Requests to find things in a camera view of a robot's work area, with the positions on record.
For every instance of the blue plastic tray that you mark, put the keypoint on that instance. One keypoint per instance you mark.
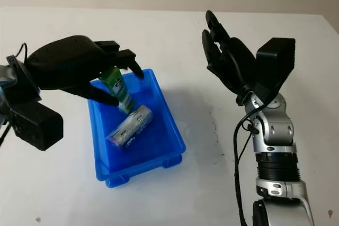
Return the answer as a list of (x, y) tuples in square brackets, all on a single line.
[(164, 141)]

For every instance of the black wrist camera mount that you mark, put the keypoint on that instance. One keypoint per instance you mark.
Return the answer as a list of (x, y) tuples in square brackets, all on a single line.
[(275, 62), (39, 128)]

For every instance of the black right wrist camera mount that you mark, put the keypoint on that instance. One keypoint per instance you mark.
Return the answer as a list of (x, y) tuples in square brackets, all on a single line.
[(275, 62)]

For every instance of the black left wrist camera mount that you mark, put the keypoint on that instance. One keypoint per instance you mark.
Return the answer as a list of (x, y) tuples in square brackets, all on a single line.
[(39, 128)]

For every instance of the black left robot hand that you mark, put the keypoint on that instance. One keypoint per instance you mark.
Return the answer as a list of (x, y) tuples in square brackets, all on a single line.
[(66, 64)]

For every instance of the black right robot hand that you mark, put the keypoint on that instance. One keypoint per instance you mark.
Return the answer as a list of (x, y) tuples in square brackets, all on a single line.
[(233, 62)]

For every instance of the green and white carton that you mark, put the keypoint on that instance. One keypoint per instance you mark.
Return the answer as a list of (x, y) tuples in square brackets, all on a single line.
[(119, 85)]

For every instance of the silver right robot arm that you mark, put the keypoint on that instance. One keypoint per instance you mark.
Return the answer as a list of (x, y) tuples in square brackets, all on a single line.
[(278, 133)]

